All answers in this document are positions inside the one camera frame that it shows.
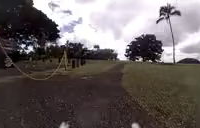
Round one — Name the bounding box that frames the large dark spreading tree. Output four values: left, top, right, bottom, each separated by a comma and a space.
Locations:
0, 0, 61, 68

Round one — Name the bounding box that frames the wide green grass lawn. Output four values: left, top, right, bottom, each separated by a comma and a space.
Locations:
121, 61, 200, 128

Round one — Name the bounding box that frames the tall palm tree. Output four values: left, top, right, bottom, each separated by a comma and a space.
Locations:
155, 3, 182, 64

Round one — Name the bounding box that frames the row of dark trees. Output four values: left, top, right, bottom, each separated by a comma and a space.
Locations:
31, 40, 120, 62

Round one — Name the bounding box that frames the robot's own part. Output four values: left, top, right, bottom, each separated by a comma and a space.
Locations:
130, 121, 142, 128
58, 121, 70, 128

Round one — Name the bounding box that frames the low dark mound bush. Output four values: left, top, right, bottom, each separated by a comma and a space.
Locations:
176, 57, 200, 65

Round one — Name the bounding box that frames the grass strip beside path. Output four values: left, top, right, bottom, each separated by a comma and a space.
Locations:
21, 59, 122, 79

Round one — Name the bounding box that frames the dark asphalt path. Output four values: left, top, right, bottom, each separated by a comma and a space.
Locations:
0, 61, 162, 128

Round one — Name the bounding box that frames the dark round tree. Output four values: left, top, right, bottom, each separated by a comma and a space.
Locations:
124, 33, 165, 63

